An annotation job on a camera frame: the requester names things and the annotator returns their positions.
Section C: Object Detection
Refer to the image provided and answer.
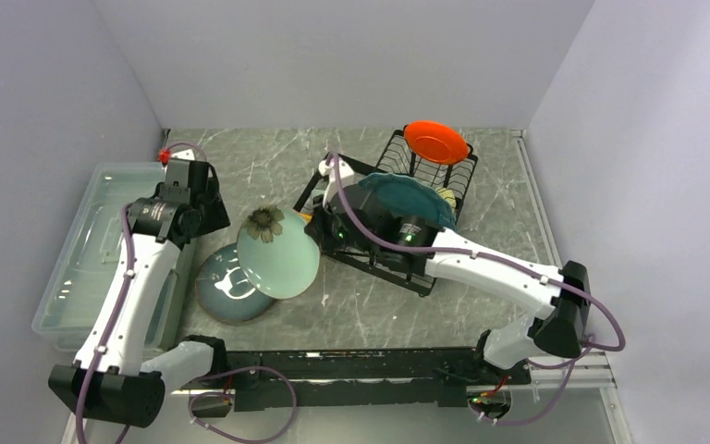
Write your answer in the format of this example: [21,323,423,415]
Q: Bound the black wire dish rack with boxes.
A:
[294,121,478,297]

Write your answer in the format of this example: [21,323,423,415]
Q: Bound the teal scalloped plate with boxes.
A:
[359,173,457,229]

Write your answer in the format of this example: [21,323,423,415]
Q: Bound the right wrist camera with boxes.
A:
[317,153,355,206]

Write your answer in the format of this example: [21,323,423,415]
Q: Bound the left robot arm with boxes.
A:
[48,158,230,428]

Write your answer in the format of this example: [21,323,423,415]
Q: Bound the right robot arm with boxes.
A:
[306,185,591,384]

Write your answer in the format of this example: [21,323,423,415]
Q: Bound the light green flower plate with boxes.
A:
[236,205,321,300]

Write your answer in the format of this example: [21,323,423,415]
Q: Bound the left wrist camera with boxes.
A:
[157,142,205,166]

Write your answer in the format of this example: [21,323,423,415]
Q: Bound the dark blue blossom plate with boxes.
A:
[194,243,276,324]

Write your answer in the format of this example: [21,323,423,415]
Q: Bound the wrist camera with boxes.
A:
[317,153,355,206]
[157,142,205,166]

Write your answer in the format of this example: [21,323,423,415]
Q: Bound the clear plastic storage box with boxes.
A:
[31,162,164,355]

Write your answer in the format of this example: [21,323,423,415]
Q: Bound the orange plate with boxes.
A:
[403,120,470,166]

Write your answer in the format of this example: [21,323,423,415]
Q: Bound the pale yellow mug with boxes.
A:
[435,187,458,210]

